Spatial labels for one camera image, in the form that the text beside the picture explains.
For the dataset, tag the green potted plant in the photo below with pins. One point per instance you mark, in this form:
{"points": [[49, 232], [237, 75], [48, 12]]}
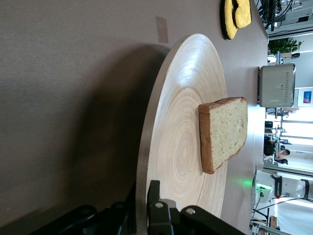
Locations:
{"points": [[283, 46]]}

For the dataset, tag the seated person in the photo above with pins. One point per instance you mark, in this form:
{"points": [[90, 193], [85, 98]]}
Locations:
{"points": [[283, 155]]}

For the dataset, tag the silver two-slot toaster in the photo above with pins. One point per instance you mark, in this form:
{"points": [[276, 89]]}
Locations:
{"points": [[276, 85]]}

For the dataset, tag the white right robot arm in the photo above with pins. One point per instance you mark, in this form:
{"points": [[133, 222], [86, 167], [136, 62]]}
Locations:
{"points": [[291, 186]]}

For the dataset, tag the slice of brown bread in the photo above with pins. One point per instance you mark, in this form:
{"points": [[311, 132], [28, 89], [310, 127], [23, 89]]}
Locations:
{"points": [[227, 132]]}

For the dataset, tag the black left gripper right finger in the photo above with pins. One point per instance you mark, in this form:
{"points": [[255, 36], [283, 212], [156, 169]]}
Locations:
{"points": [[171, 220]]}

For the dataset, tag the round wooden plate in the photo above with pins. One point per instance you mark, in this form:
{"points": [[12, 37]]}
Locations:
{"points": [[176, 147]]}

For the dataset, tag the yellow quilted oven mitt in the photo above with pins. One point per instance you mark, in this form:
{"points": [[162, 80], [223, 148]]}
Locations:
{"points": [[243, 14], [230, 24]]}

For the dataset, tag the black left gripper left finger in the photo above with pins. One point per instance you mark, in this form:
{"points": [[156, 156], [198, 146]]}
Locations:
{"points": [[97, 220]]}

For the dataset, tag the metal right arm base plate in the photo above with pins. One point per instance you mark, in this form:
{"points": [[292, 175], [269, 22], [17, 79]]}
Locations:
{"points": [[254, 191]]}

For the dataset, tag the brown tape patch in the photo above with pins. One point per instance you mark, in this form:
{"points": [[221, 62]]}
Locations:
{"points": [[162, 29]]}

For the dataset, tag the blue white wall poster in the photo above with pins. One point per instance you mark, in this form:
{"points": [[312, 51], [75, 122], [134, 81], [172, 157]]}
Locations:
{"points": [[308, 96]]}

